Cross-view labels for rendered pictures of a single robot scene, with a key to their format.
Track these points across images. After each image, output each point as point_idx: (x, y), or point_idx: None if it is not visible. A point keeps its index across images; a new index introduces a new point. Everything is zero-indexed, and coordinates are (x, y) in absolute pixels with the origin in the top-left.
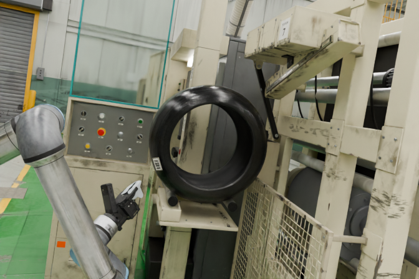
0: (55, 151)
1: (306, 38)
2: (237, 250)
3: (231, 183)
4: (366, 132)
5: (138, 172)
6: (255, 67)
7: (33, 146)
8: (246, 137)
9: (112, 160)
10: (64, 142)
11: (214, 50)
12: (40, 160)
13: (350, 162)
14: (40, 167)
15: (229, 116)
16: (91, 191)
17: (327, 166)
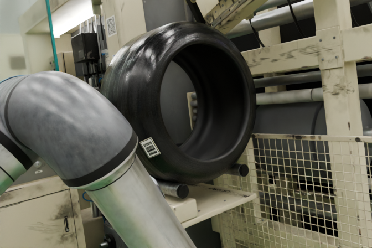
0: (134, 138)
1: None
2: (223, 228)
3: (237, 141)
4: None
5: (62, 188)
6: (189, 1)
7: (101, 139)
8: (208, 88)
9: (15, 186)
10: None
11: None
12: (122, 165)
13: (352, 71)
14: (115, 181)
15: None
16: (1, 243)
17: (329, 84)
